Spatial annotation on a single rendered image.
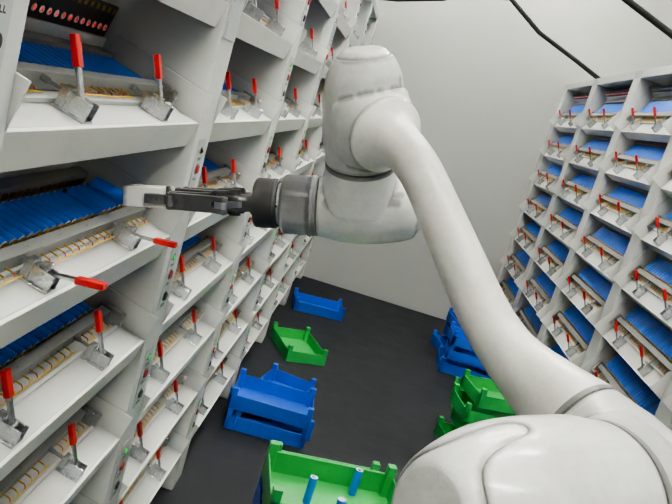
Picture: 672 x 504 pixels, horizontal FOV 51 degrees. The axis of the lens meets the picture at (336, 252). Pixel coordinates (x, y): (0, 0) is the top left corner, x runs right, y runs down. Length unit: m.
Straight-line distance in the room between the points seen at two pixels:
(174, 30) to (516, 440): 0.93
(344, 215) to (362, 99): 0.18
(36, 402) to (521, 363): 0.64
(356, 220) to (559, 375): 0.40
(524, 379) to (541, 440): 0.22
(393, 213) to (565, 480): 0.56
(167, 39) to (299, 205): 0.40
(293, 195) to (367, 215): 0.11
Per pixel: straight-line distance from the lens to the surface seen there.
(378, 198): 1.00
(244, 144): 1.95
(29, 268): 0.89
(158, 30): 1.27
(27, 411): 1.04
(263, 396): 2.80
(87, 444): 1.38
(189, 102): 1.25
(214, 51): 1.24
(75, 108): 0.84
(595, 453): 0.57
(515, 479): 0.51
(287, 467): 1.69
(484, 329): 0.80
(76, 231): 1.03
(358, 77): 0.92
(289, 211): 1.03
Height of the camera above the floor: 1.24
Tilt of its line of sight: 12 degrees down
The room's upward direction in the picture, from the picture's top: 17 degrees clockwise
